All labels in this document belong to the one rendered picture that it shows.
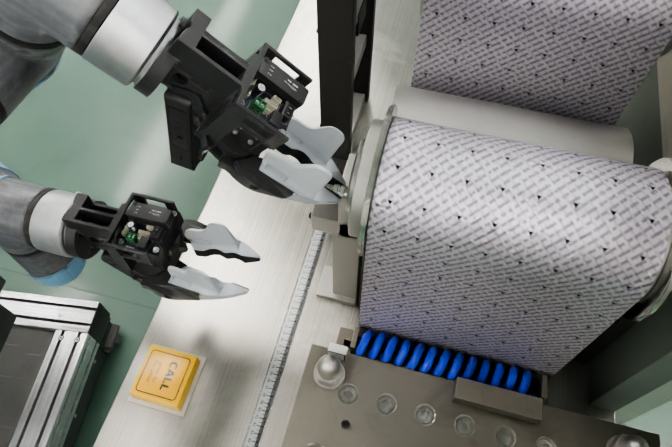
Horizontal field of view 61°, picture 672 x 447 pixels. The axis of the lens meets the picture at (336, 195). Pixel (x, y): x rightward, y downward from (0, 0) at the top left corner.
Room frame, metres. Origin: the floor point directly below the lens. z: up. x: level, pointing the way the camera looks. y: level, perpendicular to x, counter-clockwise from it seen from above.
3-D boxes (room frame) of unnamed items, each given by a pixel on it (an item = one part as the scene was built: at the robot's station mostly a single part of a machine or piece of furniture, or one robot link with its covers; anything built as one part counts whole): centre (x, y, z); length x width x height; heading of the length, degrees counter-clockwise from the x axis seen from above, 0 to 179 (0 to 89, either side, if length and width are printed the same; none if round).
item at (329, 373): (0.19, 0.01, 1.05); 0.04 x 0.04 x 0.04
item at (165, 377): (0.22, 0.23, 0.91); 0.07 x 0.07 x 0.02; 75
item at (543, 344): (0.22, -0.14, 1.08); 0.23 x 0.01 x 0.18; 75
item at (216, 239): (0.32, 0.13, 1.11); 0.09 x 0.03 x 0.06; 84
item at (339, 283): (0.35, 0.00, 1.05); 0.06 x 0.05 x 0.31; 75
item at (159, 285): (0.28, 0.19, 1.09); 0.09 x 0.05 x 0.02; 66
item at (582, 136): (0.39, -0.18, 1.17); 0.26 x 0.12 x 0.12; 75
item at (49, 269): (0.37, 0.41, 1.01); 0.11 x 0.08 x 0.11; 48
